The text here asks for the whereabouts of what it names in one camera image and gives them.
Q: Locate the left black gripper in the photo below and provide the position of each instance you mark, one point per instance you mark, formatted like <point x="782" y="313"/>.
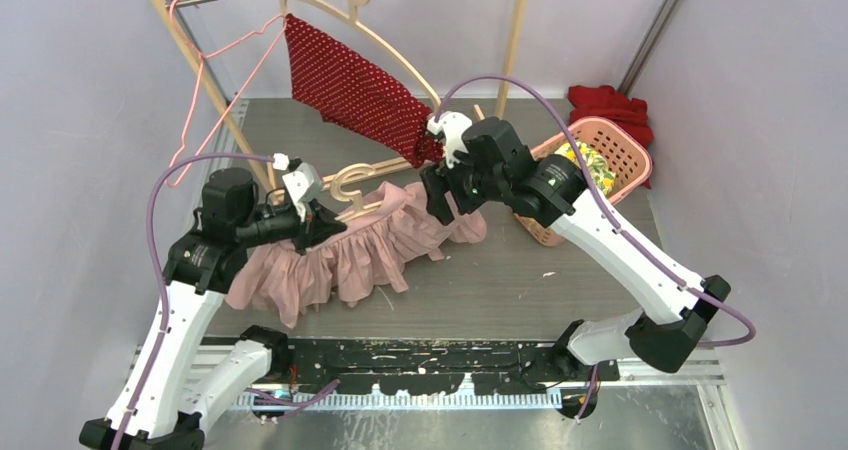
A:
<point x="319" y="224"/>

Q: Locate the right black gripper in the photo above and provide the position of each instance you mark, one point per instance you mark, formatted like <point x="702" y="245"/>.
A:
<point x="436" y="185"/>

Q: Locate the pink pleated skirt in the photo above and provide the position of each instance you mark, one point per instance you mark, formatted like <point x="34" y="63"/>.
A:
<point x="371" y="253"/>

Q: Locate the lemon print skirt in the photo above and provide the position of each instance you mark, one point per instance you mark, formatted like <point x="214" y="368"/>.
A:
<point x="599" y="169"/>

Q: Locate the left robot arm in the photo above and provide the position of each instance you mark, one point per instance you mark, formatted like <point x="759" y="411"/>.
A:
<point x="156" y="410"/>

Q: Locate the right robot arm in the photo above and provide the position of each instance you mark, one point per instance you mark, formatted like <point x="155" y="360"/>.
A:
<point x="675" y="304"/>

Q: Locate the red polka dot skirt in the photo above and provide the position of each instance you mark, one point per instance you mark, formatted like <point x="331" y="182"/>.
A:
<point x="357" y="95"/>

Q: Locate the beige hanger of red skirt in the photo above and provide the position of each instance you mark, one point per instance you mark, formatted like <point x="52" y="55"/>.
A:
<point x="351" y="17"/>

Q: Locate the red cloth pile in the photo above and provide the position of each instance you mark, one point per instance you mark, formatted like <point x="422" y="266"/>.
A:
<point x="630" y="114"/>

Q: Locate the pink laundry basket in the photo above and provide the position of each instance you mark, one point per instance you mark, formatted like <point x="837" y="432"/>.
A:
<point x="626" y="157"/>

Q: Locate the wooden clothes rack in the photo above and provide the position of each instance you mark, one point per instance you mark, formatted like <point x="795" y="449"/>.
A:
<point x="197" y="60"/>

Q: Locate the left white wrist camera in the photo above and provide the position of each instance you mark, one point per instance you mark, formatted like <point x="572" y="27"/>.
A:
<point x="301" y="183"/>

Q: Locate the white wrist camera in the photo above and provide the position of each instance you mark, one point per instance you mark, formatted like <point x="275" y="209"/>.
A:
<point x="449" y="129"/>
<point x="301" y="183"/>

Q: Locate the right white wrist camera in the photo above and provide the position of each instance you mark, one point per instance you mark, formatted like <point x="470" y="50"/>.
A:
<point x="449" y="129"/>

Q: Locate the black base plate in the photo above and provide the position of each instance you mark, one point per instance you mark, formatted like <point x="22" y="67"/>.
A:
<point x="429" y="367"/>

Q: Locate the metal corner rail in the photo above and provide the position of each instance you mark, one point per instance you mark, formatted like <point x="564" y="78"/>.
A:
<point x="651" y="38"/>

